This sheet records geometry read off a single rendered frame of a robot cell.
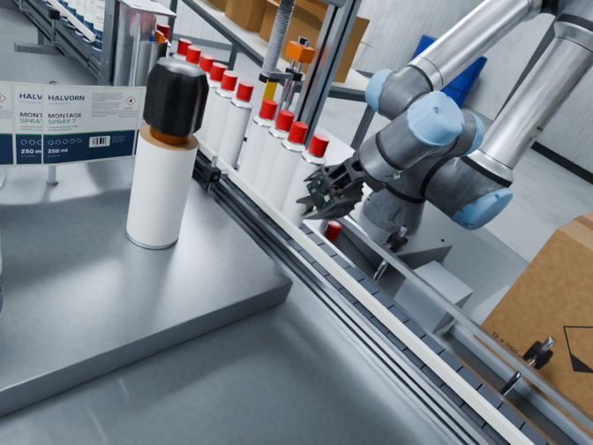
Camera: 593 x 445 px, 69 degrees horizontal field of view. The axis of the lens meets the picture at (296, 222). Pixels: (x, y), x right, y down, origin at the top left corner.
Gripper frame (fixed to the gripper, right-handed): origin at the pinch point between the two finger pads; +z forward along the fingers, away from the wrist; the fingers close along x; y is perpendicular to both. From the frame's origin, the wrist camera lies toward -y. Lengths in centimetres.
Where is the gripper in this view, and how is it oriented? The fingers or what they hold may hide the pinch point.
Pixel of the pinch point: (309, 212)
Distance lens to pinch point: 86.9
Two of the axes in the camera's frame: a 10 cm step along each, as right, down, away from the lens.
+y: -7.1, 1.7, -6.9
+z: -5.9, 4.0, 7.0
